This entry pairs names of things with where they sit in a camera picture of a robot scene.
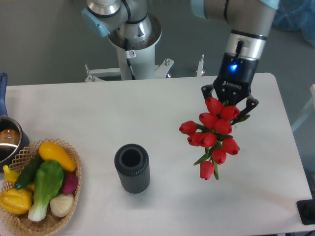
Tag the dark grey ribbed vase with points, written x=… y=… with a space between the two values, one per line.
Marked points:
x=132 y=164

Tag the purple red radish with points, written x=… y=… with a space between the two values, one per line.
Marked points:
x=70 y=183

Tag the green bok choy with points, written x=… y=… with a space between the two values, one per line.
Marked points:
x=47 y=183

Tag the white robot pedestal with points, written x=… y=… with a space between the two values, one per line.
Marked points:
x=136 y=49

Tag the dark green cucumber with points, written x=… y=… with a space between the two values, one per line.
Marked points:
x=27 y=175

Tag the yellow squash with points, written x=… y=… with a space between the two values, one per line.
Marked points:
x=52 y=151

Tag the red tulip bouquet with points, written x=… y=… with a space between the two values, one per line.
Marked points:
x=213 y=134

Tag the blue handled saucepan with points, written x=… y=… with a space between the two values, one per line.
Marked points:
x=12 y=138

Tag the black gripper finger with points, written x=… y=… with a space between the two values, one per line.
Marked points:
x=251 y=103
x=207 y=91

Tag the woven wicker basket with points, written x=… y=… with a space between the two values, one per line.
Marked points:
x=20 y=225

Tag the blue plastic bag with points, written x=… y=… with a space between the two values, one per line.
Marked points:
x=297 y=15

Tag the white frame at right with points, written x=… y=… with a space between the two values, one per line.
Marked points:
x=306 y=111

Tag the yellow bell pepper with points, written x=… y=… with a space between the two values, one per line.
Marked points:
x=16 y=201

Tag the small yellow gourd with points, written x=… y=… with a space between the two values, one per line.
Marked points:
x=11 y=176

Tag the white onion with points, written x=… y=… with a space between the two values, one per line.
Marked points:
x=60 y=205

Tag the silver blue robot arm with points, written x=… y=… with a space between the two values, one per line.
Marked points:
x=251 y=20

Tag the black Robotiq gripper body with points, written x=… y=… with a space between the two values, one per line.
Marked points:
x=233 y=83

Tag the black device at edge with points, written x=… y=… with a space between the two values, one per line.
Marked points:
x=306 y=209

